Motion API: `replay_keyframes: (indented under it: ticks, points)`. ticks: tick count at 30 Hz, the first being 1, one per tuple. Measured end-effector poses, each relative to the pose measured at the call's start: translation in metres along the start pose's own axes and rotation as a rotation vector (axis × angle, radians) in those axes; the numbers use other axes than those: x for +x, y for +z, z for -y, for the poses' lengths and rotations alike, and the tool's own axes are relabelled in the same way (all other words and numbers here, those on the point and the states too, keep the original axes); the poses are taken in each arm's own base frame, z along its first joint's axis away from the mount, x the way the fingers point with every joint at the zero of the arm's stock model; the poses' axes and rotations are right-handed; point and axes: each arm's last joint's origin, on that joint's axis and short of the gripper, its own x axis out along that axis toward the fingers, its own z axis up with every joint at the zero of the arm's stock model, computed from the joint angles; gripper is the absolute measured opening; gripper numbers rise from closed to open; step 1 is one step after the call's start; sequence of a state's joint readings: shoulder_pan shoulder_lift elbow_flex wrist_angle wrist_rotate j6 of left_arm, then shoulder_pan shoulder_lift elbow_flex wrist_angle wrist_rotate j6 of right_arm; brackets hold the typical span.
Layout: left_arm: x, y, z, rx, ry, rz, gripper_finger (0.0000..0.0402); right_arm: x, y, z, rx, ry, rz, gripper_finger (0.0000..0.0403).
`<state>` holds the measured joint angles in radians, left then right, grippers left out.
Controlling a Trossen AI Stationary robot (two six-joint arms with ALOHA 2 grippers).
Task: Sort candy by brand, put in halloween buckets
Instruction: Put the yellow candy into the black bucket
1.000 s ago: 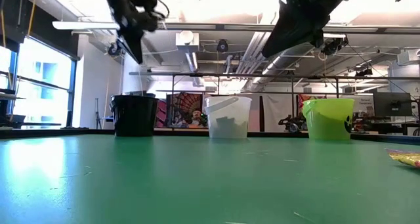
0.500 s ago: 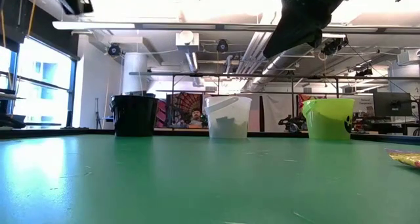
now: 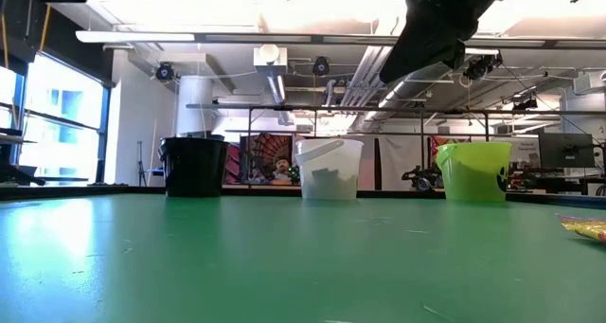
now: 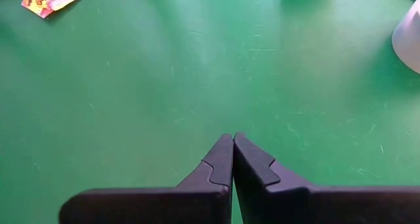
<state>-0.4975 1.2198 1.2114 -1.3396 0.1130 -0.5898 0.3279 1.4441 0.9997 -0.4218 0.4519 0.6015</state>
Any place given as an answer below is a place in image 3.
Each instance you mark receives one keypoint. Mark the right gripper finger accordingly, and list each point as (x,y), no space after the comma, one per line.
(407,62)

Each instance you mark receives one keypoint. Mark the yellow Sour Patch Kids pack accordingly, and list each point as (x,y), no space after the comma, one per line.
(589,228)

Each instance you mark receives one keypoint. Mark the green halloween bucket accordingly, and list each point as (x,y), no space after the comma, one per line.
(473,176)

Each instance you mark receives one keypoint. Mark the white halloween bucket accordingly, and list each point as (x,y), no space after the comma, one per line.
(329,169)

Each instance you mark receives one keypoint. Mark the black halloween bucket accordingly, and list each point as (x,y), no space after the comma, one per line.
(194,169)

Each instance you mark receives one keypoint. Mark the white partition panel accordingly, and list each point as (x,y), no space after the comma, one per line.
(397,157)

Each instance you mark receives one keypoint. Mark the black bench equipment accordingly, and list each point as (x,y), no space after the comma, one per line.
(421,178)

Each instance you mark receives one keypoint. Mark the white ceiling unit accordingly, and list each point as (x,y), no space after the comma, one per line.
(270,58)

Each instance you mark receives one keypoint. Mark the white equipment sign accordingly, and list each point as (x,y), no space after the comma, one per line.
(526,148)

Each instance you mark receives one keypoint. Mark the person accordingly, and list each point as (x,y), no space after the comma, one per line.
(282,171)

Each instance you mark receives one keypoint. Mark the black computer monitor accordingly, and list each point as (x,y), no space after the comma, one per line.
(565,150)

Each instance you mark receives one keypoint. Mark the white round pillar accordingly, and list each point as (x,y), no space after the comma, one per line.
(194,105)

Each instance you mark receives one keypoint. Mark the black overhead camera rig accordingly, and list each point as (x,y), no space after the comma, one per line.
(485,66)

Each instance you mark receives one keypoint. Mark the black ceiling camera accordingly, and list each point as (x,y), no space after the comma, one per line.
(321,66)
(165,71)

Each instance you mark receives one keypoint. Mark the black metal rack frame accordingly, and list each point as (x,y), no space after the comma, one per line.
(284,108)

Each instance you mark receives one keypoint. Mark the silver air duct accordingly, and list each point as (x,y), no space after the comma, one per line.
(277,93)

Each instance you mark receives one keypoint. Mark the red patterned wall poster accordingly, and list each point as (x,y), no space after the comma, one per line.
(265,148)

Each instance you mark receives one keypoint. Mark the black table frame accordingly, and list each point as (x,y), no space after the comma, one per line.
(28,190)

